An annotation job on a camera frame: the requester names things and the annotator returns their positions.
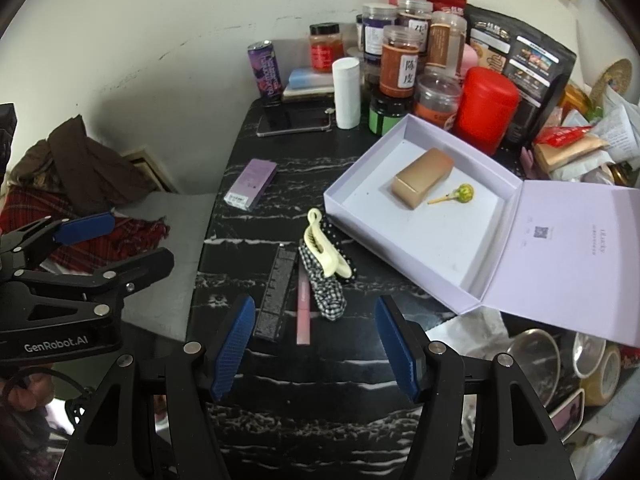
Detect pink lip gloss tube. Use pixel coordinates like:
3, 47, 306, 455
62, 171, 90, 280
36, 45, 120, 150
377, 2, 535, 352
296, 263, 310, 346

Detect black white checkered scrunchie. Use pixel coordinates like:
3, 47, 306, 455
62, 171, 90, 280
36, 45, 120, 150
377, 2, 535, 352
298, 214, 357, 321

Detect cream hair claw clip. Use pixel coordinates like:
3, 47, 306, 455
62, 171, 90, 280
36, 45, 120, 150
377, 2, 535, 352
304, 208, 354, 280

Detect purple small carton box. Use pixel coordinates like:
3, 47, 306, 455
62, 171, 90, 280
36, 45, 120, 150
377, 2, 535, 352
224, 158, 277, 211

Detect gold rectangular box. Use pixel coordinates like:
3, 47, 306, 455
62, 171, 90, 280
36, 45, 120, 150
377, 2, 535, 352
390, 148, 454, 209

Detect green yellow lollipop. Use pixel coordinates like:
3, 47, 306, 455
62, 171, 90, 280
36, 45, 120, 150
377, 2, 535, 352
427, 183, 475, 205

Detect operator hand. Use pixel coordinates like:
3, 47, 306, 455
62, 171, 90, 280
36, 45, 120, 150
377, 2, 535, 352
6, 373, 54, 412

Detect red plaid cloth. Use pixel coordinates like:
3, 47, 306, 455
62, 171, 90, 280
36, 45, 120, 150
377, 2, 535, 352
0, 184, 172, 276

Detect brown cloth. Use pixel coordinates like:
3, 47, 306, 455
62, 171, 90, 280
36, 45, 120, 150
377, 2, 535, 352
10, 115, 156, 216

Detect metal cup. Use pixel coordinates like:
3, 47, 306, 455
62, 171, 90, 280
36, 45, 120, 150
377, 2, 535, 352
506, 328, 561, 406

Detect tape roll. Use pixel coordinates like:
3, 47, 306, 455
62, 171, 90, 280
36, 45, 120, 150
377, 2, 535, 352
580, 344, 622, 408

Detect lavender open gift box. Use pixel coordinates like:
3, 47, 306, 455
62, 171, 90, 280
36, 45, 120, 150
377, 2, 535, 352
324, 116, 639, 347

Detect smartphone in clear case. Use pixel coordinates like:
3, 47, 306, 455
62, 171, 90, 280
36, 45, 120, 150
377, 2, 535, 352
256, 105, 333, 138

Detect green black jar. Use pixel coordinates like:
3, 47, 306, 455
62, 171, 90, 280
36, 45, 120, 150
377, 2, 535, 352
368, 88, 413, 136

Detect blue white flat boxes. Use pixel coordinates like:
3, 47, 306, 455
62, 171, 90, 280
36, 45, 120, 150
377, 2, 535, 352
283, 67, 334, 101

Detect purple drink can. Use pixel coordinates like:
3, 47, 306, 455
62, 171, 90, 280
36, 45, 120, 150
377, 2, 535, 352
247, 40, 284, 105

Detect short clear jar red label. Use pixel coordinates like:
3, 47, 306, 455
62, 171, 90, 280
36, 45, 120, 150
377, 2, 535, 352
412, 70, 462, 131

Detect red snack sachet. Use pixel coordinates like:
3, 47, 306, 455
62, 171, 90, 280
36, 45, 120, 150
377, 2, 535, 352
534, 126, 592, 148

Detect red round canister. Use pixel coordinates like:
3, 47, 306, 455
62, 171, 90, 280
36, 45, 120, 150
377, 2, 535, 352
452, 66, 520, 156

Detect white cylindrical bottle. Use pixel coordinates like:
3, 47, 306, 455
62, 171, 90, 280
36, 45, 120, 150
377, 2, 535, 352
332, 58, 361, 130

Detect red spice jar black lid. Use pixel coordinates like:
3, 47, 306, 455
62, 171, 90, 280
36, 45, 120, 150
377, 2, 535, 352
309, 22, 344, 73

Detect orange peel jar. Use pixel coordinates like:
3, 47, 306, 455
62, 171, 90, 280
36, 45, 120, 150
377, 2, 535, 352
380, 25, 421, 99

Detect brown label tall jar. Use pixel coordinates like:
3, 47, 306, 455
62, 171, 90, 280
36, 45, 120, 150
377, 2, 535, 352
425, 11, 468, 77

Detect pink round container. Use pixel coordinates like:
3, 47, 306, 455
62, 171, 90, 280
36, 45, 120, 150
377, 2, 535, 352
459, 44, 480, 80

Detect black snack pouch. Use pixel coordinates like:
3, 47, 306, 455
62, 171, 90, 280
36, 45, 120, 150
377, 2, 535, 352
464, 4, 576, 146

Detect dark purple label jar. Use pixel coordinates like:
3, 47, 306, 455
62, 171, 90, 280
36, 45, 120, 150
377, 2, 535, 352
362, 3, 398, 65

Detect white label herb jar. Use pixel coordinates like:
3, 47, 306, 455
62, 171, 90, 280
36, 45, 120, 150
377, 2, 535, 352
397, 0, 434, 56

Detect red foil packet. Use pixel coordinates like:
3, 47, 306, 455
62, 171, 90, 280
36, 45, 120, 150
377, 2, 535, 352
426, 0, 466, 16

